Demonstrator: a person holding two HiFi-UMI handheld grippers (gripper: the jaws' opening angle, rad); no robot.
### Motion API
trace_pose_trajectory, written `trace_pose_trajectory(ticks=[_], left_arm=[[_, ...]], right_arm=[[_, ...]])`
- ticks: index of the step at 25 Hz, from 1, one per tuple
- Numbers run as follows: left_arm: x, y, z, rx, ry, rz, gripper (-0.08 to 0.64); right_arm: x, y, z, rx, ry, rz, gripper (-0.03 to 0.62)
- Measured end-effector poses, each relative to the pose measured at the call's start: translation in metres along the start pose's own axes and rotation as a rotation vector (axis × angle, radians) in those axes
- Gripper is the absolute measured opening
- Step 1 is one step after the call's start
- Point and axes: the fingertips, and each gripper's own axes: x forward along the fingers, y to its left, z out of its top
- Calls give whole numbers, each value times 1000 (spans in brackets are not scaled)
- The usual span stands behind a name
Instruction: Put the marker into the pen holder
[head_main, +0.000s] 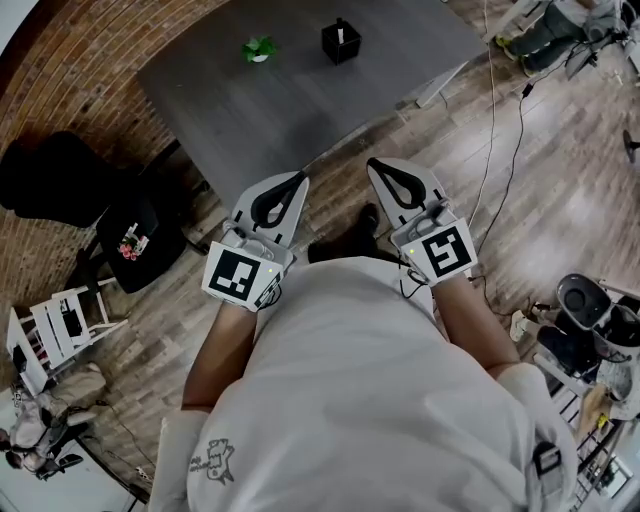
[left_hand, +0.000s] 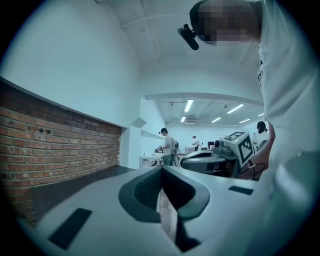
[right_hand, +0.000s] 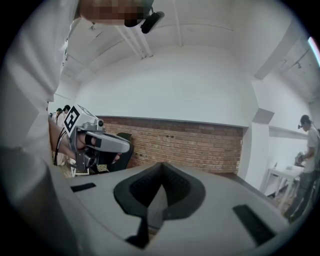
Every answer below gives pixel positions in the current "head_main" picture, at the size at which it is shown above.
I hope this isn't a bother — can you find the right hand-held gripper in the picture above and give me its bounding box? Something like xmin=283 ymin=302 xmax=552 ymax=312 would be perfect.
xmin=365 ymin=157 xmax=478 ymax=288

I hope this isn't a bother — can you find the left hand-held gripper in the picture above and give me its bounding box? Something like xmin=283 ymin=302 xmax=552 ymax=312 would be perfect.
xmin=200 ymin=170 xmax=311 ymax=314

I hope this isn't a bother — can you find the black cube holder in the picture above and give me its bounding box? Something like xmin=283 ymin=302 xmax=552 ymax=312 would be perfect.
xmin=320 ymin=20 xmax=363 ymax=67

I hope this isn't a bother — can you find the person's right forearm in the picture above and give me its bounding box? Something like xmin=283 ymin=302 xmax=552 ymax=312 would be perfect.
xmin=432 ymin=276 xmax=522 ymax=382

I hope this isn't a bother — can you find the person's left forearm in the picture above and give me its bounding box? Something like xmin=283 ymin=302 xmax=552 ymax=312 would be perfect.
xmin=180 ymin=301 xmax=260 ymax=415

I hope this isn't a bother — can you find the person's black shoe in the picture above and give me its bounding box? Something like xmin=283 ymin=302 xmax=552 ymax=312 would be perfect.
xmin=306 ymin=201 xmax=382 ymax=265

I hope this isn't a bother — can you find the white table leg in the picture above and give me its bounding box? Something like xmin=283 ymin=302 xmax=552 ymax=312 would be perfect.
xmin=413 ymin=58 xmax=470 ymax=110

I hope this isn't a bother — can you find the small green potted plant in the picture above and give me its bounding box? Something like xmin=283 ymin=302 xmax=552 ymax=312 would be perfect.
xmin=241 ymin=35 xmax=279 ymax=64

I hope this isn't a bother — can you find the grey round bin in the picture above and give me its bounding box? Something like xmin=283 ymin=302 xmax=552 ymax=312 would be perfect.
xmin=556 ymin=272 xmax=615 ymax=332

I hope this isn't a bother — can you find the person's white t-shirt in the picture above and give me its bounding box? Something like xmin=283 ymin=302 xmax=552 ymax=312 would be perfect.
xmin=154 ymin=255 xmax=581 ymax=512

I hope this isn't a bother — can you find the black office chair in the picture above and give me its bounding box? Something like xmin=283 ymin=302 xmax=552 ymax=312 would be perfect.
xmin=0 ymin=130 xmax=132 ymax=230

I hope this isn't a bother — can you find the white small rack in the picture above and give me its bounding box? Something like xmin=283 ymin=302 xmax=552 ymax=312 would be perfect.
xmin=6 ymin=276 xmax=130 ymax=397

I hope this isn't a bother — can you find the white cable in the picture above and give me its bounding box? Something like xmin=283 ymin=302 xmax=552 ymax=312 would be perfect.
xmin=468 ymin=0 xmax=502 ymax=227

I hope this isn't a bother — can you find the black strap buckle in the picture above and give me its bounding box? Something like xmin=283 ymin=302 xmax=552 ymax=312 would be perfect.
xmin=531 ymin=441 xmax=565 ymax=477

